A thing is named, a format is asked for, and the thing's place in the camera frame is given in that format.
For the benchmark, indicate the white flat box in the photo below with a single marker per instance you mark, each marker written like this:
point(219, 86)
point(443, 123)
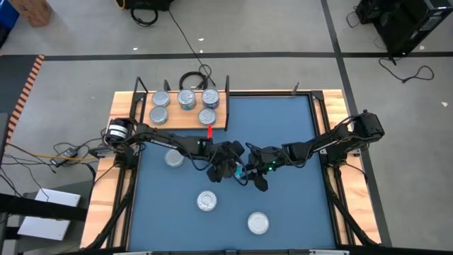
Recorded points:
point(49, 219)

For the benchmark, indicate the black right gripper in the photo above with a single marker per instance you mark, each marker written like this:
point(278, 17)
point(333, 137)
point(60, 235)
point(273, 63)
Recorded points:
point(267, 159)

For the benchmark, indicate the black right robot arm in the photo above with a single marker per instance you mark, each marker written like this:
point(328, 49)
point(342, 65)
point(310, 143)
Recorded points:
point(318, 145)

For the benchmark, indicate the black mat with orange stripes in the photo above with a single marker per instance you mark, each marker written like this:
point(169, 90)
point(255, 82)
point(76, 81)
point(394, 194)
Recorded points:
point(14, 81)

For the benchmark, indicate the blue table mat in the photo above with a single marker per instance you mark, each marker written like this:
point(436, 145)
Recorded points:
point(283, 219)

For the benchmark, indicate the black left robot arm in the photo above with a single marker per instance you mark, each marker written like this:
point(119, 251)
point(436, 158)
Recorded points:
point(166, 140)

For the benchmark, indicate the black computer tower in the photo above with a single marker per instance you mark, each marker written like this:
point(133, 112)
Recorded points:
point(403, 25)

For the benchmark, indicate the large green label tuna can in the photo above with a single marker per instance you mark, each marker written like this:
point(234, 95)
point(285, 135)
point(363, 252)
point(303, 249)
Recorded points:
point(258, 223)

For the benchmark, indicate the wooden table with black frame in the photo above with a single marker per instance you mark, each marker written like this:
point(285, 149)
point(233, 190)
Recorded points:
point(118, 106)

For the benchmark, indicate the blue plastic bin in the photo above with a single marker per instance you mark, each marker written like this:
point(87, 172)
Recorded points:
point(7, 16)

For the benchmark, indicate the wooden shelf with black frame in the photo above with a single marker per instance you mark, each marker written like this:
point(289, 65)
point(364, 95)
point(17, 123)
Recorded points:
point(182, 120)

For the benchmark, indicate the white frame bracket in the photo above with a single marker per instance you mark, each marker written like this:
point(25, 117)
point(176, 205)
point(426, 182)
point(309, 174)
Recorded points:
point(132, 253)
point(329, 252)

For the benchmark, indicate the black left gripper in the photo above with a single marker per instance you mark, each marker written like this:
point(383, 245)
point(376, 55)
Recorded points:
point(224, 156)

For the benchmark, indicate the black beam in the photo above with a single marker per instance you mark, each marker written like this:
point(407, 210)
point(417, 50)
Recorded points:
point(42, 209)

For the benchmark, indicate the green white label tuna can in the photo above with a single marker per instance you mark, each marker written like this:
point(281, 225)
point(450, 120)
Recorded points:
point(158, 115)
point(161, 98)

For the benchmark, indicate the yellowfin tuna can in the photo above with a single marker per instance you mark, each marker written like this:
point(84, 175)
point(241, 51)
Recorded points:
point(206, 200)
point(174, 158)

